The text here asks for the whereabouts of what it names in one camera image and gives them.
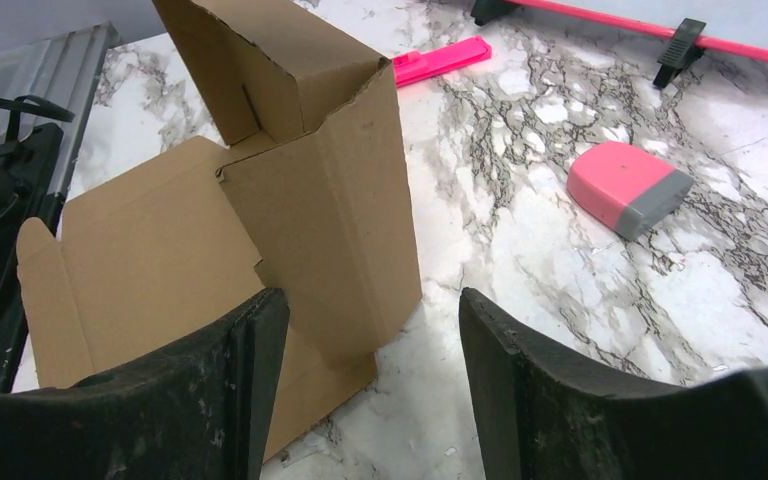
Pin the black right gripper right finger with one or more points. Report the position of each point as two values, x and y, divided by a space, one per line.
544 411

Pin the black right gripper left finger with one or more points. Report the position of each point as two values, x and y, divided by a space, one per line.
197 408

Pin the brown cardboard box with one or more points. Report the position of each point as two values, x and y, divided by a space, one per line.
306 191

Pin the pink and grey eraser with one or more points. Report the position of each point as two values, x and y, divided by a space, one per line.
626 188

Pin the pink marker pen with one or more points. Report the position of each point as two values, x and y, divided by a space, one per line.
415 66

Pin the pink framed whiteboard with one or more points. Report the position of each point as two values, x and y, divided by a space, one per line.
686 43

